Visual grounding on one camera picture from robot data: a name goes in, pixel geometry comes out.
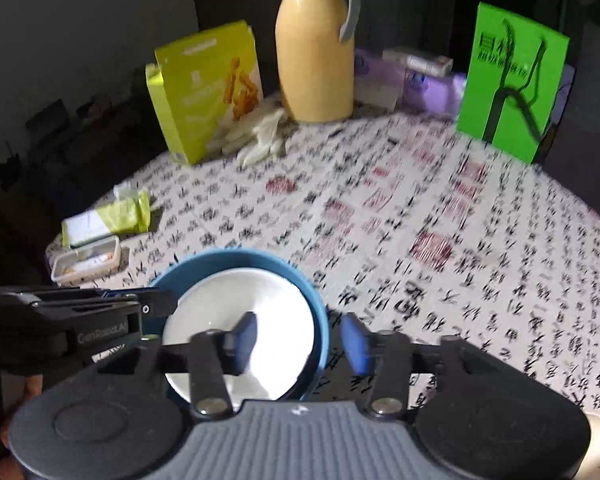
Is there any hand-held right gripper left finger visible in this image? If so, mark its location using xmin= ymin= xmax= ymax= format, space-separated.
xmin=97 ymin=311 xmax=258 ymax=421

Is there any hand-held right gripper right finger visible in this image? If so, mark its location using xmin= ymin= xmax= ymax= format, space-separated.
xmin=341 ymin=312 xmax=501 ymax=420

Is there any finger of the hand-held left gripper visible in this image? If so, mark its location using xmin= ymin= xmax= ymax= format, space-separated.
xmin=99 ymin=286 xmax=177 ymax=317

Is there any white bowl with black rim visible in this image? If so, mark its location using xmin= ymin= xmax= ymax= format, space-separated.
xmin=162 ymin=268 xmax=317 ymax=403

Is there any blue bowl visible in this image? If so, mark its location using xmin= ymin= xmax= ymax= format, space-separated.
xmin=149 ymin=248 xmax=331 ymax=402

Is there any person's left hand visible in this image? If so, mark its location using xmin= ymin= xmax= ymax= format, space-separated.
xmin=0 ymin=376 xmax=46 ymax=480

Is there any clear plastic container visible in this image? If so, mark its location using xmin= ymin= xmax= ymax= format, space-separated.
xmin=50 ymin=235 xmax=122 ymax=285

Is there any yellow-green wipes pack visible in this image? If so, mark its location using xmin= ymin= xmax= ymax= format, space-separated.
xmin=61 ymin=187 xmax=153 ymax=250

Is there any calligraphy printed tablecloth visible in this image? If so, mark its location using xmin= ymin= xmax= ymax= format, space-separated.
xmin=45 ymin=105 xmax=600 ymax=421

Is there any white glove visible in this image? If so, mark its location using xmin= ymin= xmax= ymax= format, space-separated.
xmin=207 ymin=102 xmax=287 ymax=167

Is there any yellow snack box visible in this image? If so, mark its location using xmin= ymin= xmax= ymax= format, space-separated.
xmin=145 ymin=20 xmax=265 ymax=166

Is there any purple tissue pack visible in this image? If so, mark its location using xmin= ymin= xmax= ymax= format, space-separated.
xmin=402 ymin=65 xmax=468 ymax=120
xmin=354 ymin=49 xmax=408 ymax=111

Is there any yellow thermos jug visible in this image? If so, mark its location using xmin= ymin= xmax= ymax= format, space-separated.
xmin=275 ymin=0 xmax=362 ymax=123

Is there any green paper bag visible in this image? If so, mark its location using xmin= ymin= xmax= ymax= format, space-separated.
xmin=456 ymin=2 xmax=571 ymax=164

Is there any dark paper bag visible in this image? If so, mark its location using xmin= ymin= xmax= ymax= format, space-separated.
xmin=545 ymin=22 xmax=600 ymax=211

